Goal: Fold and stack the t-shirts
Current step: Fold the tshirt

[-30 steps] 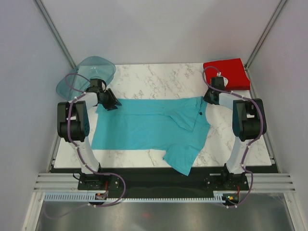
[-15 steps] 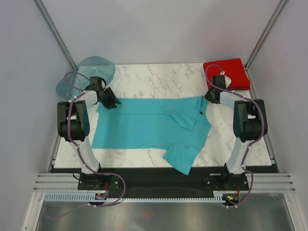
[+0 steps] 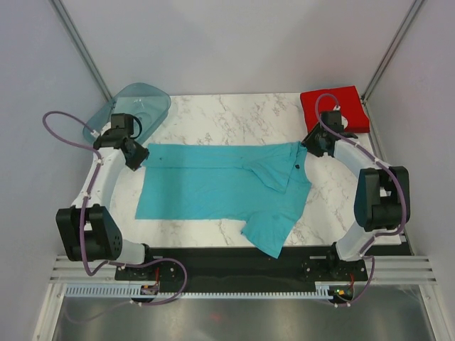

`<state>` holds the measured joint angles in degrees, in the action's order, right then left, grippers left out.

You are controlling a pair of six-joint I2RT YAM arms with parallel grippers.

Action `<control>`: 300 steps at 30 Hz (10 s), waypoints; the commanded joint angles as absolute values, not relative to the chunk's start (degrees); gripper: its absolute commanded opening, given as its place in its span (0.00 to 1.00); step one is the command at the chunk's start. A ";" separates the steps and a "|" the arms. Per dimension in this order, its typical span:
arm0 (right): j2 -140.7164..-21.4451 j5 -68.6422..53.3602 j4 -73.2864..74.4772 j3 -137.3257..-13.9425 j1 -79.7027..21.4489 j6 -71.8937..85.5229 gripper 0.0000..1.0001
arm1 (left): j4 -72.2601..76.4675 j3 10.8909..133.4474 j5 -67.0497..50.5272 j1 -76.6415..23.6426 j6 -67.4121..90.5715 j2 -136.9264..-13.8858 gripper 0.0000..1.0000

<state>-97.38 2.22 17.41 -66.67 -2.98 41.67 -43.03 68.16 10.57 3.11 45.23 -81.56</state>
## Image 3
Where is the aluminium corner post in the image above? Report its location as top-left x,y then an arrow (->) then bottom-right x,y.
49,0 -> 112,101
360,0 -> 427,105

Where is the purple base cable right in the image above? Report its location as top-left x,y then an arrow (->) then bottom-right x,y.
326,271 -> 374,309

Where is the folded red t shirt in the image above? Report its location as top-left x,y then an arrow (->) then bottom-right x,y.
300,86 -> 370,134

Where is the left aluminium corner post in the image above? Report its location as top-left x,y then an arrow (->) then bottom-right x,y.
49,0 -> 112,101

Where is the aluminium frame rail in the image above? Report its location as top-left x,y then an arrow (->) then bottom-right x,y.
49,256 -> 437,285

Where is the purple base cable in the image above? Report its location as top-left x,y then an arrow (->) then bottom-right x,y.
326,271 -> 374,309
63,257 -> 189,324

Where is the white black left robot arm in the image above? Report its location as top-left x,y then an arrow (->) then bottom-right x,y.
55,114 -> 156,279

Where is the teal transparent plastic bin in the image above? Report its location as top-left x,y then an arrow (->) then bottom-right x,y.
87,82 -> 171,144

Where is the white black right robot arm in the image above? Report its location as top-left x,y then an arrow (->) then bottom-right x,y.
301,109 -> 410,280

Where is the white slotted cable duct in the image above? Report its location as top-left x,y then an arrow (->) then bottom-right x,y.
64,283 -> 354,301

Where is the teal t shirt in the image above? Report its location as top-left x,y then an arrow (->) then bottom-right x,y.
135,141 -> 311,259

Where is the right aluminium corner post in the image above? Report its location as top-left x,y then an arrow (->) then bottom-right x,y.
360,0 -> 427,105

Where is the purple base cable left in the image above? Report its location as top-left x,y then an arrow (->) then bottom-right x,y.
63,257 -> 189,324

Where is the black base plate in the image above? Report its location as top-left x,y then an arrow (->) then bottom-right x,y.
115,247 -> 368,292

